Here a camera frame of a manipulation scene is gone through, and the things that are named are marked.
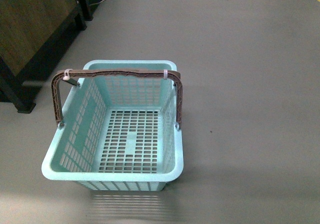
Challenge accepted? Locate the brown basket handle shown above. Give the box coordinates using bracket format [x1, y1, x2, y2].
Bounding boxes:
[51, 69, 183, 130]

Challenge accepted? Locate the light blue plastic basket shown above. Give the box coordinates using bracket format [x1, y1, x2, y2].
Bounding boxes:
[41, 60, 184, 191]

